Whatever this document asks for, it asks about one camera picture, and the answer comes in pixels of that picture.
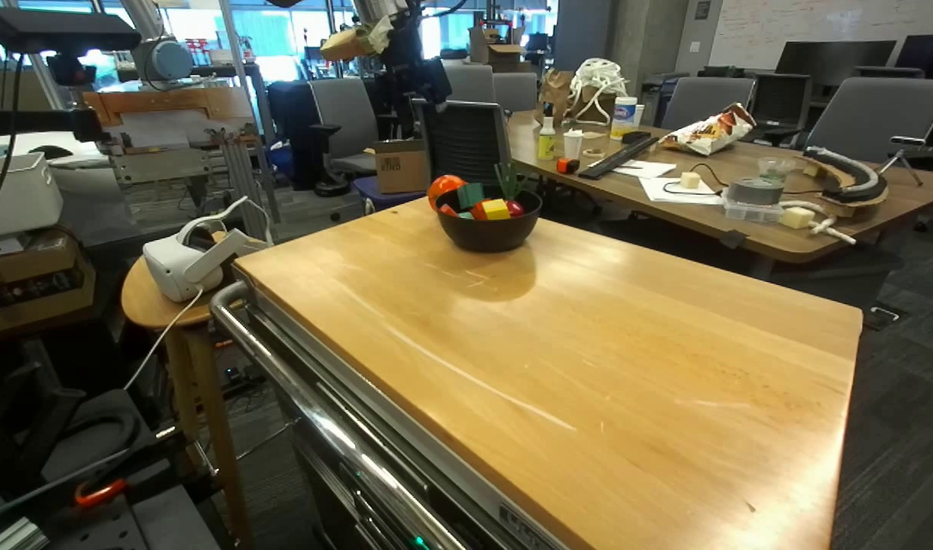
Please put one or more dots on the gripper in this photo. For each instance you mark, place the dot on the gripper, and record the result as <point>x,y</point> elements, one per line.
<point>419,79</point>

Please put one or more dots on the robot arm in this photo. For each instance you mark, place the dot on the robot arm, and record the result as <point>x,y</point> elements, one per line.
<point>165,59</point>

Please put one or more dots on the green block toy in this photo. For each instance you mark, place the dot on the green block toy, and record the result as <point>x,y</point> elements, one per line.
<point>471,195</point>

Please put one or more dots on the green leafy toy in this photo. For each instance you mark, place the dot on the green leafy toy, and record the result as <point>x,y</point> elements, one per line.
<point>508,182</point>

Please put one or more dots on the orange block toy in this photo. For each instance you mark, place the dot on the orange block toy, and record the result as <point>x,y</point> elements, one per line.
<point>479,211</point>

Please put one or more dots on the yellow block toy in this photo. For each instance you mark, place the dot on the yellow block toy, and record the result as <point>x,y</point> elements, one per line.
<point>496,209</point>

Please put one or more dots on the red round toy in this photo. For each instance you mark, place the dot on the red round toy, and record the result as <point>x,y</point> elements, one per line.
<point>515,208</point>

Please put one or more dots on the black bowl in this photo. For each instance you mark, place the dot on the black bowl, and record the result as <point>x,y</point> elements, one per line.
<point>488,233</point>

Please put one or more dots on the row of grey chairs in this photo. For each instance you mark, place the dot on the row of grey chairs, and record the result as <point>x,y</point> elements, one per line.
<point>482,84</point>

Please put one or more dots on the black mesh office chair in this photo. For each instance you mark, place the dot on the black mesh office chair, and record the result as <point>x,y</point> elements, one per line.
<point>466,141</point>

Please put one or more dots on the grey office chair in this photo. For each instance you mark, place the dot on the grey office chair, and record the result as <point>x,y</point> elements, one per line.
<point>344,114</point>
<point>871,114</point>
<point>703,99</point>

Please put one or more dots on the stack of cardboard boxes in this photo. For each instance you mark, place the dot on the stack of cardboard boxes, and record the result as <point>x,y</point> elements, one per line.
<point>497,50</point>

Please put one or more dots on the small cardboard box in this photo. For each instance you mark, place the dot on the small cardboard box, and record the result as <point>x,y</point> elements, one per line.
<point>401,166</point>

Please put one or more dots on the blue bin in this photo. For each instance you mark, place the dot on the blue bin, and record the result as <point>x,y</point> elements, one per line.
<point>382,195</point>

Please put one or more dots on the brown paper bag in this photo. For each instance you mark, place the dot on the brown paper bag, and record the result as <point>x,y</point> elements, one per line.
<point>556,92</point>

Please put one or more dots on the yellow spray bottle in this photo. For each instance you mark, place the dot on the yellow spray bottle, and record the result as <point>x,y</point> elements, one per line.
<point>546,141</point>

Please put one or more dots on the white paper cup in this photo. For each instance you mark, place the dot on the white paper cup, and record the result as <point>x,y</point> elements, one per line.
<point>573,145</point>

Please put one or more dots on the orange and black tool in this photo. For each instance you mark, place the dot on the orange and black tool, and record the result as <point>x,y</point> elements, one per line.
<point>566,166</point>

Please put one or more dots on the white wipes canister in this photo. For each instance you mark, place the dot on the white wipes canister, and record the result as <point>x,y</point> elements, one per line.
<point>624,118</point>

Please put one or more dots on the long black bar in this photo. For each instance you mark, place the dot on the long black bar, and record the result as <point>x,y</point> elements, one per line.
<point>615,159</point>

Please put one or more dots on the small black box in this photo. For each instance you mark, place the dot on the small black box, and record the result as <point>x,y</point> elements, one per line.
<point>635,137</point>

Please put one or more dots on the white paper sheet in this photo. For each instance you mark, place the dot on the white paper sheet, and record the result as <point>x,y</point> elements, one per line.
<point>646,169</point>
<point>676,195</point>

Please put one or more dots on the cream foam block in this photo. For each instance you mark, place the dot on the cream foam block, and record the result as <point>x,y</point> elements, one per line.
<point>690,180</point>
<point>796,218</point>

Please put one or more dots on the chip bag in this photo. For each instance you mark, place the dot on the chip bag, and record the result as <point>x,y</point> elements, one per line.
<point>707,134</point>

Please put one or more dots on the white headset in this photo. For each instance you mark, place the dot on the white headset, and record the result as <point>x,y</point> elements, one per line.
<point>178,267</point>

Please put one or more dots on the wooden stool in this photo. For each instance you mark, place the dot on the wooden stool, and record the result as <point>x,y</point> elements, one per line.
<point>157,305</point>

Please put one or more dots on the clear plastic box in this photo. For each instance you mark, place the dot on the clear plastic box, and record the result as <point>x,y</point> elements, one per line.
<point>749,212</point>

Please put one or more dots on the wooden office table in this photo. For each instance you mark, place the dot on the wooden office table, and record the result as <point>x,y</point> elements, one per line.
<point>741,233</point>

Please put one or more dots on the clear plastic cup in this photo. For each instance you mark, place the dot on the clear plastic cup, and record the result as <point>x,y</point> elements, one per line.
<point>776,168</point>

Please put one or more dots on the row of monitors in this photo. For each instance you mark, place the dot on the row of monitors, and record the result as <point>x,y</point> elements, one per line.
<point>833,61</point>

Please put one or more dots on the white plastic bin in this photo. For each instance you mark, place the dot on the white plastic bin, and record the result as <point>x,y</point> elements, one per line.
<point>16,195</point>

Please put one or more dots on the cardboard box with parts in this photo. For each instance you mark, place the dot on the cardboard box with parts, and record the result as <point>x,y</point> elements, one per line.
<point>31,279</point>

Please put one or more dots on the curved grey and black part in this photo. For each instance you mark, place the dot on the curved grey and black part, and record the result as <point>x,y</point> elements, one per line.
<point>856,179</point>

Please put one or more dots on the small tripod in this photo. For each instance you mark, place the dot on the small tripod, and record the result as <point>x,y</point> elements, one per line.
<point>903,149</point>

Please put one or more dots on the grey duct tape roll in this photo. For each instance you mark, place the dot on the grey duct tape roll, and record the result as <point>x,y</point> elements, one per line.
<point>755,191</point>

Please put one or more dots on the camera on mount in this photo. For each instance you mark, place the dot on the camera on mount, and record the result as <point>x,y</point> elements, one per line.
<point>54,29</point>

